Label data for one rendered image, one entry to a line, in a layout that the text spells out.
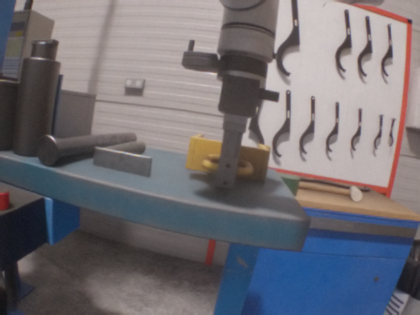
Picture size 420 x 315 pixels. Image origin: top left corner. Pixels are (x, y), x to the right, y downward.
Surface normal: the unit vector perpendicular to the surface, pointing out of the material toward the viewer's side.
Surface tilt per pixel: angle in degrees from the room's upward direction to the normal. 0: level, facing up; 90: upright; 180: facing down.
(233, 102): 90
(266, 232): 90
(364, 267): 90
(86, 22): 90
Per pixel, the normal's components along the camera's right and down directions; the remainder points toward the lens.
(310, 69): -0.10, 0.12
